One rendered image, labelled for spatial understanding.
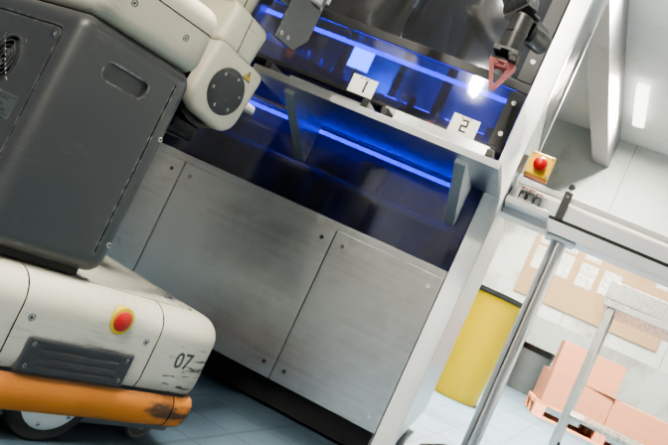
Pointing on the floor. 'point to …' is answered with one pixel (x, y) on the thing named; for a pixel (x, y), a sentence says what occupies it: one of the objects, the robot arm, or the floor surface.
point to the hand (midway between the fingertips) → (492, 86)
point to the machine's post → (420, 361)
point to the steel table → (619, 304)
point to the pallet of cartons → (592, 398)
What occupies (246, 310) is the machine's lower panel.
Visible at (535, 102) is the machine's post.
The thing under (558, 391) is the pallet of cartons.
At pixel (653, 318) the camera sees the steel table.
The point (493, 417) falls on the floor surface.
